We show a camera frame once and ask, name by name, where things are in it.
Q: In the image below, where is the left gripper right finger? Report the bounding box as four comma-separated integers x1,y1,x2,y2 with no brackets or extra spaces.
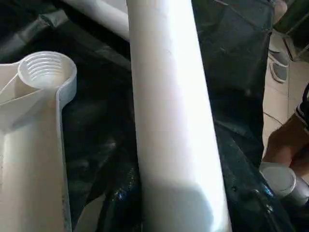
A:
215,125,301,232

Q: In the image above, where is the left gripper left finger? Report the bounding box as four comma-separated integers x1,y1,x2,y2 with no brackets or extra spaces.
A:
97,162,144,232

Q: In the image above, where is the white plastic table leg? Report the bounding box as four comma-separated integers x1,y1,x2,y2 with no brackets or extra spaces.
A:
62,0,132,42
125,0,233,232

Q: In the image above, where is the white plastic table top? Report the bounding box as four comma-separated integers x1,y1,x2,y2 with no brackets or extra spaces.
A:
0,51,78,232

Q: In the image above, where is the person bare leg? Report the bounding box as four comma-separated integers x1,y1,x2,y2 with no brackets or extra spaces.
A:
263,83,309,180

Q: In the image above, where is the black mat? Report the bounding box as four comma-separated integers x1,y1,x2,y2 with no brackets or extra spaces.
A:
0,0,290,232

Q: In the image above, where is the grey slipper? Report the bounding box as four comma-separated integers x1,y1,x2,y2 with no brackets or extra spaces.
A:
269,60,291,84
268,33,291,55

